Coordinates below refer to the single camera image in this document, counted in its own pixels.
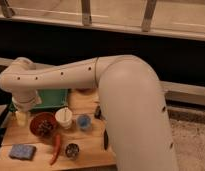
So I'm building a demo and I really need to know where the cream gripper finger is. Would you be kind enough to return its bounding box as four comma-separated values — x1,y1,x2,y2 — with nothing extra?
15,111,24,126
24,111,31,121

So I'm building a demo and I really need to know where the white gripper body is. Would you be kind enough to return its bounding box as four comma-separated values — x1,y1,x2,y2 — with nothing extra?
12,90,42,112

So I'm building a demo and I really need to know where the blue sponge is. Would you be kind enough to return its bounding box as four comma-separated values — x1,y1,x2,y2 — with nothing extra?
9,144,36,160

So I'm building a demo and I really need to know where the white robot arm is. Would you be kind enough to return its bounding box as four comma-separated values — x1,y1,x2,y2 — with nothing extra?
0,55,179,171

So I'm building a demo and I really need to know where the white plastic cup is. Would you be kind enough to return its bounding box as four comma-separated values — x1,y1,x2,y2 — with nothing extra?
55,107,73,129

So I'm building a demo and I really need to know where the brown bowl with sponge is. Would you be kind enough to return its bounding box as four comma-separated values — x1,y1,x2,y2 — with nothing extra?
77,88,90,92

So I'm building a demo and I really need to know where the small metal cup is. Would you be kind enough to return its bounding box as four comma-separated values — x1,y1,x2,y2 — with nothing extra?
65,143,80,159

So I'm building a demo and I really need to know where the blue plastic cup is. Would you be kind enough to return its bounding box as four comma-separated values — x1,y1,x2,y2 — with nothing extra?
77,114,91,131

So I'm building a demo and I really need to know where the red bowl with food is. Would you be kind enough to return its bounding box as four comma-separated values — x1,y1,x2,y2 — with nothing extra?
29,112,57,138

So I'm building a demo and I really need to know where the green plastic tray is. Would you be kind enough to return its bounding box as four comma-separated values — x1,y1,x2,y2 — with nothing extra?
9,88,70,114

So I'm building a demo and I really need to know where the red chili pepper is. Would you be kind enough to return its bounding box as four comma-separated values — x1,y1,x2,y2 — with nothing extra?
50,134,61,165

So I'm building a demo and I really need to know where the wooden table board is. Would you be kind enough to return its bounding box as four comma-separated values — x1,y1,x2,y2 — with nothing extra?
0,90,115,171

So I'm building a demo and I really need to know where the small black object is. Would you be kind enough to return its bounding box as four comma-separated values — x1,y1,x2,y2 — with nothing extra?
94,106,101,119

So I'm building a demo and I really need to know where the black handled knife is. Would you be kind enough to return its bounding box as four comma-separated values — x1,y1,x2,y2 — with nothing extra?
103,129,109,150

